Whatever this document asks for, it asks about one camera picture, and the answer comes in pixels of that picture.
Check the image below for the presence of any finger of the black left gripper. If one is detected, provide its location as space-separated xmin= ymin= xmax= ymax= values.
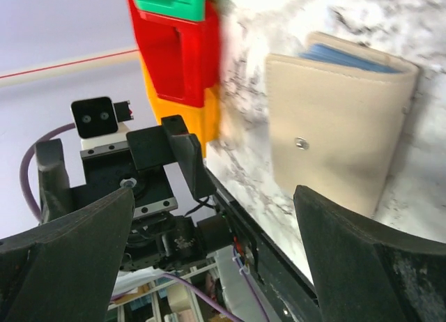
xmin=35 ymin=139 xmax=73 ymax=224
xmin=126 ymin=115 xmax=216 ymax=199

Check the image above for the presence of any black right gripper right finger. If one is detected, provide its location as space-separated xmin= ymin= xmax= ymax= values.
xmin=293 ymin=185 xmax=445 ymax=321

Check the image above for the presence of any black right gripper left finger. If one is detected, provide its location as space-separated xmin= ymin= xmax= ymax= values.
xmin=1 ymin=188 xmax=134 ymax=321

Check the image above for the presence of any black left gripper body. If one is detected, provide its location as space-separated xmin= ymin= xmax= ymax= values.
xmin=71 ymin=146 xmax=178 ymax=217

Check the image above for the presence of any beige card holder wallet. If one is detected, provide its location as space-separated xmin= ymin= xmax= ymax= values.
xmin=265 ymin=32 xmax=420 ymax=217

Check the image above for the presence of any yellow plastic bin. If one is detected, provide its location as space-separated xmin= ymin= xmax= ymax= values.
xmin=139 ymin=55 xmax=220 ymax=153

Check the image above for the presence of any red plastic bin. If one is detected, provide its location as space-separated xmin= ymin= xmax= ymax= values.
xmin=127 ymin=0 xmax=220 ymax=107

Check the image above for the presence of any green plastic bin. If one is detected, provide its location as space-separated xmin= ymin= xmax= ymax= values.
xmin=134 ymin=0 xmax=206 ymax=22

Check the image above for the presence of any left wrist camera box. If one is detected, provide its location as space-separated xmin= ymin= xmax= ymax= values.
xmin=70 ymin=96 xmax=133 ymax=150

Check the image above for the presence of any black table front rail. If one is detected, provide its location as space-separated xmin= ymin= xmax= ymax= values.
xmin=202 ymin=171 xmax=323 ymax=321

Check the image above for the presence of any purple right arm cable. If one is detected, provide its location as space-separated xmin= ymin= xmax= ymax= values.
xmin=163 ymin=255 xmax=271 ymax=322

